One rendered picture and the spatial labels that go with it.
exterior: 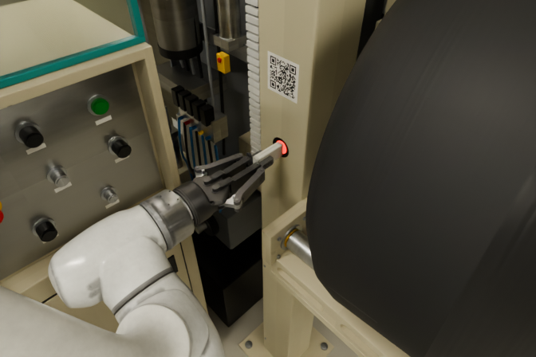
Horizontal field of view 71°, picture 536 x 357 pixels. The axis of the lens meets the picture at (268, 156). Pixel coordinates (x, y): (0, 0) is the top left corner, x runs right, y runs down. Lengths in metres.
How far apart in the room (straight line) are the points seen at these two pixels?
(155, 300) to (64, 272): 0.13
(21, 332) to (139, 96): 0.50
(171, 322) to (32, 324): 0.19
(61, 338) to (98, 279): 0.19
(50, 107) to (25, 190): 0.16
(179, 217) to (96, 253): 0.13
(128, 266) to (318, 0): 0.46
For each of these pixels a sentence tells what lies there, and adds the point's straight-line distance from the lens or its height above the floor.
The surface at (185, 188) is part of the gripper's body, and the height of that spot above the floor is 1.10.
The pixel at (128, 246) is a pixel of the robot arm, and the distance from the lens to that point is 0.59.
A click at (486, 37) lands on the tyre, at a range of 0.38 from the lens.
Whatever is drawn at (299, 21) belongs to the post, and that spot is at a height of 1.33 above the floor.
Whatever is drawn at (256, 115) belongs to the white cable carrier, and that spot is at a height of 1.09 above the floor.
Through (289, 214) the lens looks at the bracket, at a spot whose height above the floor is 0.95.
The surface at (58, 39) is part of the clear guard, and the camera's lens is 0.67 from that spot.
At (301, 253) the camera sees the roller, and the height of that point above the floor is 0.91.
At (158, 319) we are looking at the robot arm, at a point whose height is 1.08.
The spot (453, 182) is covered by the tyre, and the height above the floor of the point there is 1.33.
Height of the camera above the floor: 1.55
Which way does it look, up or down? 41 degrees down
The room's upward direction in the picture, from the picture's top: straight up
